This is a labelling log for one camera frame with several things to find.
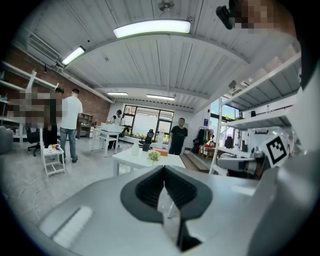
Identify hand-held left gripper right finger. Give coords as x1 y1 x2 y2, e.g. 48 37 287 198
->
164 165 262 256

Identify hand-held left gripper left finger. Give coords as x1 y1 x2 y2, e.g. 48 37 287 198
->
38 165 181 256

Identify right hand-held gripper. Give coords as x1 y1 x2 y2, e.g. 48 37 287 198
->
216 134 289 181

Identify yellow and peach flowers bouquet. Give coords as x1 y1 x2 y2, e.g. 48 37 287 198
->
146 149 162 166

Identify wooden crates with goods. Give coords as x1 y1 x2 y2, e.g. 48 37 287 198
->
198 144 216 160

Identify wooden platform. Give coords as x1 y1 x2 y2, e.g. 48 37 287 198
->
179 151 211 173

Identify clothes rack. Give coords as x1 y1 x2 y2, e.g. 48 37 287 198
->
192 126 216 153

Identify white shelf unit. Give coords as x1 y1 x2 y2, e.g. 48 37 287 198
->
208 47 303 176

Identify white table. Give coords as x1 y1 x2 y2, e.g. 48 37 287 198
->
111 147 187 177

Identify orange box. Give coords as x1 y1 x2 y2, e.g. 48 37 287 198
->
152 147 169 157

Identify white side cart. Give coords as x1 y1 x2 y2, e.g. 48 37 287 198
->
39 143 67 178

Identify white work bench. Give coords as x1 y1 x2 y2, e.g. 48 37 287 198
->
91 127 121 158

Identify black office chair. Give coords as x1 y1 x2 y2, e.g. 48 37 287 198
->
138 129 155 148
24 126 42 157

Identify wooden cabinet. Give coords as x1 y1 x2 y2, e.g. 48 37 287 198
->
76 112 95 140

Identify large dark-framed window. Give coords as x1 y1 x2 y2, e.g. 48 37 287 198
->
122 104 175 140

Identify grey beanbag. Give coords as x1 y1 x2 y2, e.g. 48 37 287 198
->
0 125 15 155

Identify ceiling fan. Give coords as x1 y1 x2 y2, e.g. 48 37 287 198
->
157 0 176 13

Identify white floor cable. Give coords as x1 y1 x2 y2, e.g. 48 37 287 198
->
7 178 45 201

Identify black head-worn camera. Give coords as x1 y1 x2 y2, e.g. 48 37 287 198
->
215 4 237 30

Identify white wall shelves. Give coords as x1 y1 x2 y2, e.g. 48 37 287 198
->
0 61 60 146

